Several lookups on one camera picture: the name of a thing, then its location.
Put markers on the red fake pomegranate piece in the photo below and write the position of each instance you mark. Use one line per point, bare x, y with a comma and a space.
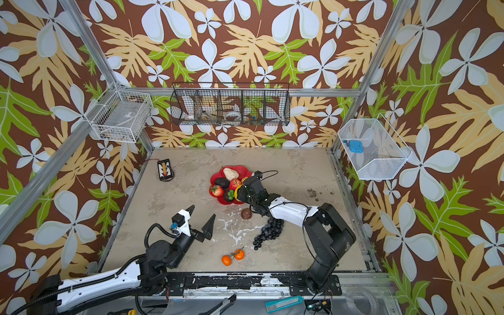
234, 184

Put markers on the dark fake avocado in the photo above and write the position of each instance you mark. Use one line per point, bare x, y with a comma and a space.
223, 182

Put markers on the red fake strawberry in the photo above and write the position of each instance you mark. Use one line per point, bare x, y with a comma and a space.
217, 191

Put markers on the white wire basket left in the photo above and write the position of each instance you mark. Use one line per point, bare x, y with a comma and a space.
119, 114

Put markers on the black fake grape bunch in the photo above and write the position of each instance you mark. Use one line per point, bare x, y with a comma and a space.
271, 231

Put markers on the black wire basket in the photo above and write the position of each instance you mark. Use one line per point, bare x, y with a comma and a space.
262, 104

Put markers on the orange mandarin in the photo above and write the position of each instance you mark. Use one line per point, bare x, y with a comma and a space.
239, 254
226, 260

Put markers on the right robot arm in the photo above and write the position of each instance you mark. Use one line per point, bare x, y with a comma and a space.
329, 234

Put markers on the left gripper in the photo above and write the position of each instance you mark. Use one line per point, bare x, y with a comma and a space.
205, 234

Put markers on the red flower-shaped fruit bowl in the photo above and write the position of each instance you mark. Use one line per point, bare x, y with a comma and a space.
244, 173

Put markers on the teal box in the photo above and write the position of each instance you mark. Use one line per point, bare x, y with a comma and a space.
280, 304

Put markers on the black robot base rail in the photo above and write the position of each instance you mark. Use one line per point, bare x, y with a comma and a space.
262, 283

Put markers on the blue object in basket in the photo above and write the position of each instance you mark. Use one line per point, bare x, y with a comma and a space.
355, 146

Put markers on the orange mandarin left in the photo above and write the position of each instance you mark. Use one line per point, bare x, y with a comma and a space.
226, 260

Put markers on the brown fake fig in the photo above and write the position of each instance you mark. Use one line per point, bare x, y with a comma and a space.
246, 214

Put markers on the aluminium corner frame post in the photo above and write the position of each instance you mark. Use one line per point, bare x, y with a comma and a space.
98, 56

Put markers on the yellow fake lemon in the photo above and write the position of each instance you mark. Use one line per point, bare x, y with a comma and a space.
237, 194

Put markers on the white mesh basket right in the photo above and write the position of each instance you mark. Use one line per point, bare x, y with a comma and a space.
385, 151

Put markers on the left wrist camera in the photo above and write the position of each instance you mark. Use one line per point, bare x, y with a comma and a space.
180, 223

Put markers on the orange mandarin right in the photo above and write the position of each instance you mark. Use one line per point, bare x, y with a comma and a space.
239, 254

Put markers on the cream fake garlic bulb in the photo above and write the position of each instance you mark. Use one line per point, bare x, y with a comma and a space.
230, 174

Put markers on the black charger board with connectors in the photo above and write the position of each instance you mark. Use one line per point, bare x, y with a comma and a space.
165, 170

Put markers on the dark purple passion fruit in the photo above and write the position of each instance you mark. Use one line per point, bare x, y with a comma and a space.
229, 196

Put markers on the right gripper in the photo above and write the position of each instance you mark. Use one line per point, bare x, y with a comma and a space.
249, 187

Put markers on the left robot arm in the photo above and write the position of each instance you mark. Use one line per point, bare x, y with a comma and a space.
143, 274

